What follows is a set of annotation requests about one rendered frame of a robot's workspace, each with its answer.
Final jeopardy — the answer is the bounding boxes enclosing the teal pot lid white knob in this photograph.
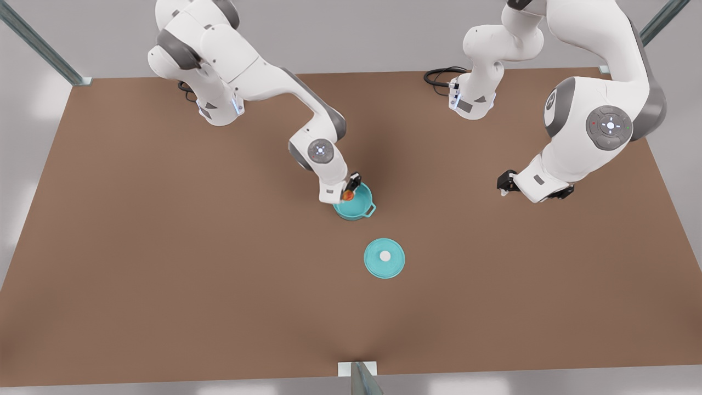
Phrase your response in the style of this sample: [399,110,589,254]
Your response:
[364,238,406,279]

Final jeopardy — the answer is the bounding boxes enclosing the teal pot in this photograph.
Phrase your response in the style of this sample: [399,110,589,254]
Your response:
[333,182,377,222]

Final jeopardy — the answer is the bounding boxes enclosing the silver frame post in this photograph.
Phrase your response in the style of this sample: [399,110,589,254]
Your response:
[599,0,693,74]
[0,0,93,87]
[337,361,386,395]

